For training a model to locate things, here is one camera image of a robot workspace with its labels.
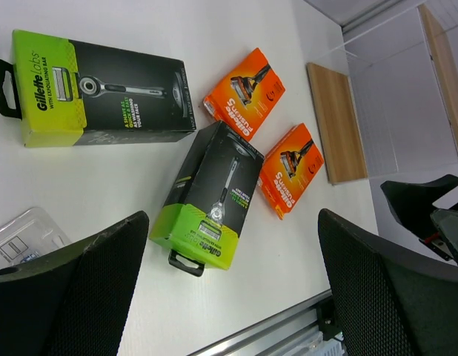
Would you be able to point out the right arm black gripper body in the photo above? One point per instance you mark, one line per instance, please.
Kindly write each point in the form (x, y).
(412, 206)

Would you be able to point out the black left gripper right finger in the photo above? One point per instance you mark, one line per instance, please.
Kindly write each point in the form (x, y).
(389, 299)

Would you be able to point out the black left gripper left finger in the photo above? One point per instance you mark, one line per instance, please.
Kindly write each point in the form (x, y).
(73, 301)

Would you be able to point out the small green black razor box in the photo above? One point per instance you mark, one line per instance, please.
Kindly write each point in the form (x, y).
(202, 218)

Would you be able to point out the orange fusion5 box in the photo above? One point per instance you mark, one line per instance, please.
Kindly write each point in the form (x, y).
(289, 168)
(244, 98)

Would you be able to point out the large green black razor box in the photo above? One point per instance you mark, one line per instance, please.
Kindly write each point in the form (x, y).
(67, 93)

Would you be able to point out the clear blue blister razor pack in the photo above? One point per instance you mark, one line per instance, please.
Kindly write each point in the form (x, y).
(31, 235)

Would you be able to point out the aluminium front rail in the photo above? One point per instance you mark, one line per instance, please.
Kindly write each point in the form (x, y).
(274, 334)

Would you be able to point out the white wire wooden shelf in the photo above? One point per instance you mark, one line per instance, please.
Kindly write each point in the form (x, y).
(386, 96)

